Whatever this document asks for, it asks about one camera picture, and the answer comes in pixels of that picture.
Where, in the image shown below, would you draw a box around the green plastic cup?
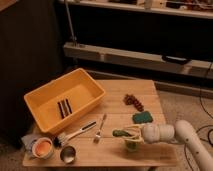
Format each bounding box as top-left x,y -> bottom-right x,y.
124,138 -> 140,152

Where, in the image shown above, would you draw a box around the white bowl orange inside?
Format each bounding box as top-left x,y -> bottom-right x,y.
32,137 -> 54,159

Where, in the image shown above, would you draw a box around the black cable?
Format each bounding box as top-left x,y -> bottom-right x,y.
183,61 -> 213,168

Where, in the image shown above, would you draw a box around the yellow plastic bin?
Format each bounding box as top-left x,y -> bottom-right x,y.
24,68 -> 105,134

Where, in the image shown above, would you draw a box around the wooden shelf beam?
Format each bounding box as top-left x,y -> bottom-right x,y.
63,42 -> 210,78

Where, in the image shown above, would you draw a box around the upper white shelf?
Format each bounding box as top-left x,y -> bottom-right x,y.
58,0 -> 213,20

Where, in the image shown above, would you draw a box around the metal pole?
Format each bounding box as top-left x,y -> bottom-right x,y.
64,0 -> 77,46

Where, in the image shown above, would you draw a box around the green sponge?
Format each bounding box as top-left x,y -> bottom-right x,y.
132,111 -> 153,124

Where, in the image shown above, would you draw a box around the grey cloth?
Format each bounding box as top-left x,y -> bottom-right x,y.
21,134 -> 40,157

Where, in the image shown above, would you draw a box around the brown grape bunch toy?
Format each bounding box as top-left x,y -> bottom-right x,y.
123,94 -> 144,112

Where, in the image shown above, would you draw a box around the green pepper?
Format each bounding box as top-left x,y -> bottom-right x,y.
112,130 -> 132,137

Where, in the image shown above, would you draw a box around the silver fork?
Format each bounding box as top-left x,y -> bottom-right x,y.
93,114 -> 107,143

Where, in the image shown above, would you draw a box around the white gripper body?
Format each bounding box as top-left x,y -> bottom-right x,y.
142,123 -> 160,143

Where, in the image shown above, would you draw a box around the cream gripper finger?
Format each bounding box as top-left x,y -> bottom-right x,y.
125,135 -> 144,143
124,124 -> 143,133

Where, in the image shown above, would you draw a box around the small metal cup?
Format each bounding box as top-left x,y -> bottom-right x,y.
60,146 -> 76,164

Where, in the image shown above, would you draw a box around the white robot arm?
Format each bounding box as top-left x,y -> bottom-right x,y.
124,120 -> 213,171

